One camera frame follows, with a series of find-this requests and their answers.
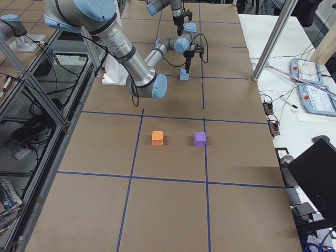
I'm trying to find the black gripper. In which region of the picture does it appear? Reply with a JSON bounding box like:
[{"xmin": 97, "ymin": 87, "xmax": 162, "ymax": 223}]
[
  {"xmin": 183, "ymin": 44, "xmax": 204, "ymax": 73},
  {"xmin": 173, "ymin": 10, "xmax": 192, "ymax": 36}
]

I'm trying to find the light blue foam block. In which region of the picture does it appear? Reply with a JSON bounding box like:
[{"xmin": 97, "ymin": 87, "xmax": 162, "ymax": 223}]
[{"xmin": 180, "ymin": 68, "xmax": 190, "ymax": 81}]

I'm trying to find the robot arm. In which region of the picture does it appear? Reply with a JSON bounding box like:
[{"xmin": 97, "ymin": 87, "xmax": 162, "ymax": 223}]
[
  {"xmin": 44, "ymin": 1, "xmax": 197, "ymax": 99},
  {"xmin": 146, "ymin": 0, "xmax": 193, "ymax": 36}
]

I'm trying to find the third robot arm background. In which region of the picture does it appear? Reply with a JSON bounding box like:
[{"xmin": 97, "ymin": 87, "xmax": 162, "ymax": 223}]
[{"xmin": 1, "ymin": 14, "xmax": 32, "ymax": 52}]

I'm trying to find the purple foam block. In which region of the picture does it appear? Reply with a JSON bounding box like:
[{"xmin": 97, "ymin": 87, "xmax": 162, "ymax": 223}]
[{"xmin": 194, "ymin": 131, "xmax": 207, "ymax": 146}]

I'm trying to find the orange foam block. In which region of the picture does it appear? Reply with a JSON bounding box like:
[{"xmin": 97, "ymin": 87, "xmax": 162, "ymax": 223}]
[{"xmin": 151, "ymin": 131, "xmax": 164, "ymax": 146}]

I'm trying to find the black power strip left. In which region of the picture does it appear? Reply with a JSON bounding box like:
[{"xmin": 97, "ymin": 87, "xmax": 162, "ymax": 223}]
[{"xmin": 262, "ymin": 101, "xmax": 274, "ymax": 116}]

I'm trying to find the black power strip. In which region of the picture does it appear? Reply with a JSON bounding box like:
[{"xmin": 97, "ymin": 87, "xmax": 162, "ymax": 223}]
[
  {"xmin": 262, "ymin": 101, "xmax": 274, "ymax": 116},
  {"xmin": 267, "ymin": 119, "xmax": 280, "ymax": 137}
]

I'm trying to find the long metal rod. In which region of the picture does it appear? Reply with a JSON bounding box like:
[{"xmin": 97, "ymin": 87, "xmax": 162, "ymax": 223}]
[{"xmin": 267, "ymin": 64, "xmax": 336, "ymax": 98}]

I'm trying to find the black marker pen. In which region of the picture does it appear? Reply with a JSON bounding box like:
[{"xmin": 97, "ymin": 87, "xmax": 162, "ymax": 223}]
[{"xmin": 281, "ymin": 97, "xmax": 298, "ymax": 109}]

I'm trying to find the black power strip right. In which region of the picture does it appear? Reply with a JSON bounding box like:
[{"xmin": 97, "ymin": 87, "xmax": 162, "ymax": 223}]
[{"xmin": 267, "ymin": 119, "xmax": 280, "ymax": 137}]

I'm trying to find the upper teach pendant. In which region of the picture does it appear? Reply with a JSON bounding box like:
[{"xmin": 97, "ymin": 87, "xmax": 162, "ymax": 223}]
[{"xmin": 290, "ymin": 58, "xmax": 323, "ymax": 85}]

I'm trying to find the black monitor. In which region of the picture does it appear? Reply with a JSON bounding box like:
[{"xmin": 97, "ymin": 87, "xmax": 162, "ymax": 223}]
[{"xmin": 288, "ymin": 139, "xmax": 335, "ymax": 218}]

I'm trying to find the stack of magazines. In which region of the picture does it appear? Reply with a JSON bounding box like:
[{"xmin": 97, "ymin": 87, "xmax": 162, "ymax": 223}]
[{"xmin": 1, "ymin": 177, "xmax": 23, "ymax": 235}]

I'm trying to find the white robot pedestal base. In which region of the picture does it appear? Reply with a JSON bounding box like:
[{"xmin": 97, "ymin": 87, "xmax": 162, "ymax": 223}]
[{"xmin": 102, "ymin": 55, "xmax": 129, "ymax": 86}]

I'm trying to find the aluminium frame post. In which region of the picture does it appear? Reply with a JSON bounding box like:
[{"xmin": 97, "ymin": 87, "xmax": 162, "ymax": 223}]
[{"xmin": 252, "ymin": 0, "xmax": 298, "ymax": 81}]

